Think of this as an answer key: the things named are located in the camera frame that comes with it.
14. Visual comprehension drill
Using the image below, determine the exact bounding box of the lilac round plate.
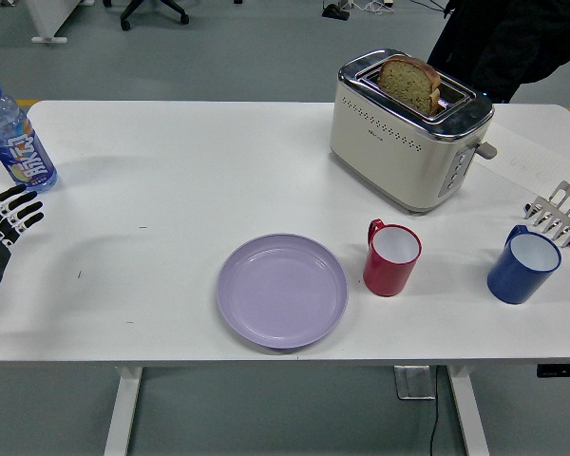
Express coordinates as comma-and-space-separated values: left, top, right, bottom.
217, 232, 350, 352

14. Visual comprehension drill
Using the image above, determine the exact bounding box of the clear bottle with blue label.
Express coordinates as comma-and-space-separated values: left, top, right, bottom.
0, 77, 58, 194

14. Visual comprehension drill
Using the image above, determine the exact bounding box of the white desk foot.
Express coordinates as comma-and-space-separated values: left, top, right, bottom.
30, 0, 85, 45

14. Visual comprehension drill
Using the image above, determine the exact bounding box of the black office chair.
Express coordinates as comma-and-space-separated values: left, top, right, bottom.
119, 0, 190, 32

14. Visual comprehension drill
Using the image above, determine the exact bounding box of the red mug with white inside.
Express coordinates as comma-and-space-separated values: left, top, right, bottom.
362, 218, 423, 297

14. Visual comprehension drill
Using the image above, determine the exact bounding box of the cream and chrome toaster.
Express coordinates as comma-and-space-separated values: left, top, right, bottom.
328, 47, 498, 215

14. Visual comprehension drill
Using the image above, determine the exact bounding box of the black device on floor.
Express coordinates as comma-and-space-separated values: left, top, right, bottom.
321, 2, 351, 22

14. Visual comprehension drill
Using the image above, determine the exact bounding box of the brown bread slice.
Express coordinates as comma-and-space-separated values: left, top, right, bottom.
376, 53, 443, 116

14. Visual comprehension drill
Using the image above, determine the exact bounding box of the blue mug with white inside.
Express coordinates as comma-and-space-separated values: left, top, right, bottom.
485, 224, 562, 305

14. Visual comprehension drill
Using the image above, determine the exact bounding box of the white paper sheet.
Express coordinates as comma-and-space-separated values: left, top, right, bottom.
472, 116, 570, 200

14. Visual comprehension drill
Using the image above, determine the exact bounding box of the person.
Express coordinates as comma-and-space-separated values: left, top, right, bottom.
426, 0, 570, 104

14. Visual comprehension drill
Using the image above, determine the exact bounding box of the silver metal toast rack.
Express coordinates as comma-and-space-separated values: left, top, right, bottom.
523, 180, 570, 251

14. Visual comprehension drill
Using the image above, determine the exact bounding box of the black table control panel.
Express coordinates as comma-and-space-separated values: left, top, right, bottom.
536, 363, 570, 379

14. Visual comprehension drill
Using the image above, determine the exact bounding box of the grey metal table bracket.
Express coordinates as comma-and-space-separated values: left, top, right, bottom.
392, 365, 437, 401

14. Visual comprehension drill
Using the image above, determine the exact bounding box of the white floor cable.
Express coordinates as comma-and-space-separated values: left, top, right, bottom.
350, 0, 396, 15

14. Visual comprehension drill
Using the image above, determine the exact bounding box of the thin black cable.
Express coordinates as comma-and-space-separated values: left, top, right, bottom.
427, 365, 446, 456

